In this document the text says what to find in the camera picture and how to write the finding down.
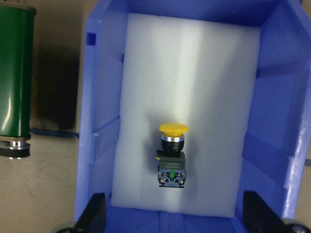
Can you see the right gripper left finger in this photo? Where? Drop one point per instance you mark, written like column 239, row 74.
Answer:
column 93, row 218

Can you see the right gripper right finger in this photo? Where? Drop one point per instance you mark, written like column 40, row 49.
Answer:
column 258, row 217

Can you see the yellow push button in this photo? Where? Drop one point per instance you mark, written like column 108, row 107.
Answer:
column 171, row 158

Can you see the right blue storage bin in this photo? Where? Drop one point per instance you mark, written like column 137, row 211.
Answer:
column 279, row 127

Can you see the right white foam pad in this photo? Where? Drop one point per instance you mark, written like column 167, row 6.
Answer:
column 198, row 73

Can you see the green conveyor belt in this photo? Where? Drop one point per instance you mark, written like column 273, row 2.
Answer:
column 16, row 63

